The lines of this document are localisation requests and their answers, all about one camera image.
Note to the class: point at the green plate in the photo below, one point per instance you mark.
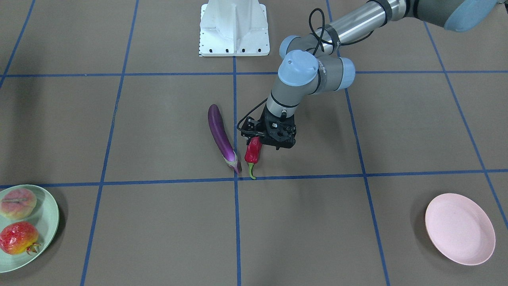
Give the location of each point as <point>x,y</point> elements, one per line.
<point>45,218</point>

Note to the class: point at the red chili pepper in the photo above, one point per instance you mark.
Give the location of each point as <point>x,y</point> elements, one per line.
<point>252,155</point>

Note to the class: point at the pink plate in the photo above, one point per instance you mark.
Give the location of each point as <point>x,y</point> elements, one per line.
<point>460,229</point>

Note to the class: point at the yellow pink peach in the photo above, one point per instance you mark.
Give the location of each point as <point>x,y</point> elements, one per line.
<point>18,204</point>

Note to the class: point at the purple eggplant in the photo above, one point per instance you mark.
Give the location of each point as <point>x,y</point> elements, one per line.
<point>216,126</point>

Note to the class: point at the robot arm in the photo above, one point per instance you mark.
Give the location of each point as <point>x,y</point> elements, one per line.
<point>311,65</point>

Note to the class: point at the red yellow pomegranate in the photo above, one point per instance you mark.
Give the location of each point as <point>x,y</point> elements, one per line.
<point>20,237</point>

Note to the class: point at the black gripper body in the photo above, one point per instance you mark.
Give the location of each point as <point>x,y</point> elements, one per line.
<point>252,128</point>

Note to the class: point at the white camera stand column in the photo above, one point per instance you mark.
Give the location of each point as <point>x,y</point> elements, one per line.
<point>233,28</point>

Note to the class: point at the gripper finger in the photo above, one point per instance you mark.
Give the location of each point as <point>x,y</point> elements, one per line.
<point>254,135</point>

